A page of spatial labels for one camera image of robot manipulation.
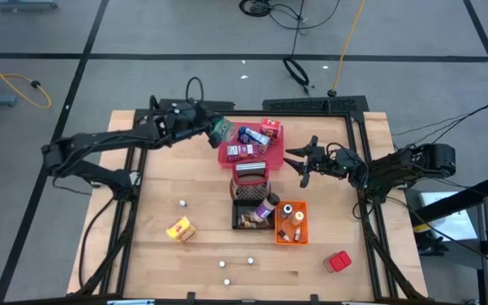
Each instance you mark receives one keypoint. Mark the black perforated panel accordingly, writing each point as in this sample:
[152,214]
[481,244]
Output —
[316,104]

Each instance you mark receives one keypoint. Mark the silver metal bracket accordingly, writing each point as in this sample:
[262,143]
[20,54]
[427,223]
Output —
[131,302]

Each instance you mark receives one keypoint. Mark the black plastic basket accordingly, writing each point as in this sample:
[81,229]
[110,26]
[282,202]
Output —
[240,207]

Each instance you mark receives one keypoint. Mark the blue Frosted Flakes cereal box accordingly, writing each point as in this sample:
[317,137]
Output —
[252,135]

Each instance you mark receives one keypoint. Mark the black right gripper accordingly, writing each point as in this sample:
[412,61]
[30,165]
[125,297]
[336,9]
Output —
[333,163]

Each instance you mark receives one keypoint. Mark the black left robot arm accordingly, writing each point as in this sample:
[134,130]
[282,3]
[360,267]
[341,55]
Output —
[100,142]

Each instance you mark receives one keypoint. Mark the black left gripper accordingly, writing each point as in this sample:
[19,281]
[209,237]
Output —
[184,123]

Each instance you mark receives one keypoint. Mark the green Apple Jacks cereal box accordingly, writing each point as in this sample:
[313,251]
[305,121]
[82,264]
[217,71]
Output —
[225,129]

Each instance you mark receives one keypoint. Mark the silver bottle black cap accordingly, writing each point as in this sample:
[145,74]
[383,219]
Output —
[287,209]

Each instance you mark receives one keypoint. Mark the small yellow cereal box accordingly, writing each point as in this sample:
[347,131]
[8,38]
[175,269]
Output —
[180,229]

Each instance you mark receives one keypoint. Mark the small brown dropper bottle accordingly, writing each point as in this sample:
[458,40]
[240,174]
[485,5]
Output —
[284,236]

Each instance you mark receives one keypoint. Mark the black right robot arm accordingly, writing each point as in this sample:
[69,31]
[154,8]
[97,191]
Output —
[417,163]

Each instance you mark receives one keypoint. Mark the small red cereal box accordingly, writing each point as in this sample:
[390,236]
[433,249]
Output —
[270,128]

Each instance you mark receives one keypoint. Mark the yellow squeeze bottle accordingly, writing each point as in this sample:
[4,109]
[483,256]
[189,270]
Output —
[297,218]

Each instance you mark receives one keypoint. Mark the red plastic tray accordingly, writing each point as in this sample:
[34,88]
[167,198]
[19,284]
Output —
[278,159]

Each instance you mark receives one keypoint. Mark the white paper sheet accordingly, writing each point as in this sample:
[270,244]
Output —
[456,226]

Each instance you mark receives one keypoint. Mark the black floor puck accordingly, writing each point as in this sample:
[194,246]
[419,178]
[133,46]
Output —
[36,84]

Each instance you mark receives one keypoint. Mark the small red dropper bottle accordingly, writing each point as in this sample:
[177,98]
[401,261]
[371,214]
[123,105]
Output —
[297,234]

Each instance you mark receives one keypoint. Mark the small magenta cereal box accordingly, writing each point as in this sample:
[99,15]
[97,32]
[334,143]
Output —
[242,152]

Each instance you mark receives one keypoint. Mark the black metal beam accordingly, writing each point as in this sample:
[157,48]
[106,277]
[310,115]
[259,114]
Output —
[460,201]

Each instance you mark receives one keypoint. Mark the orange plastic basket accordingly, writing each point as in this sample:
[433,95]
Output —
[290,226]

